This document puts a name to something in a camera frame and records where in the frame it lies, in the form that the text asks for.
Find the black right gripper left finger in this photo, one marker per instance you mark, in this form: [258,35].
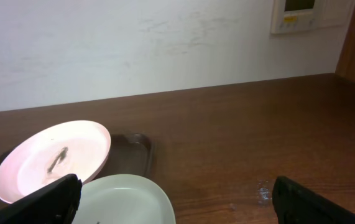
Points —
[56,203]

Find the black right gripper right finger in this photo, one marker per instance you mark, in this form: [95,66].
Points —
[296,204]

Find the pink plate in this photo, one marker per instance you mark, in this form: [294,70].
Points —
[76,147]

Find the pale green plate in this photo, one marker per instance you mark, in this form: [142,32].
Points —
[124,198]

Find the dark brown serving tray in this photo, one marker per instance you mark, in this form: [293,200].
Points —
[129,154]

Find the white wall control panel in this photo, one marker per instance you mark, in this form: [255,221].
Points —
[289,16]

